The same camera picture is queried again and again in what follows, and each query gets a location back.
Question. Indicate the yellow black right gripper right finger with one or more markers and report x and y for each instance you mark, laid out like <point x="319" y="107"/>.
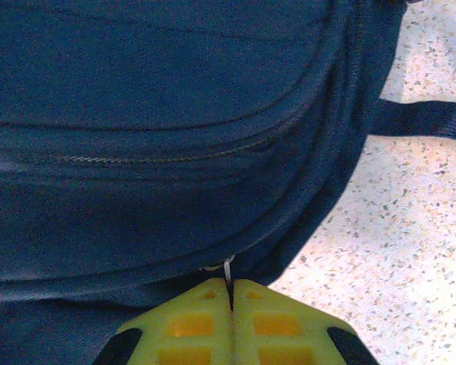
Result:
<point x="289" y="331"/>

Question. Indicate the navy blue backpack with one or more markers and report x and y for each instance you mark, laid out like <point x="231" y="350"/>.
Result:
<point x="156" y="133"/>

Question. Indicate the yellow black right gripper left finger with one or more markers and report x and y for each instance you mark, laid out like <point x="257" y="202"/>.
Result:
<point x="186" y="331"/>

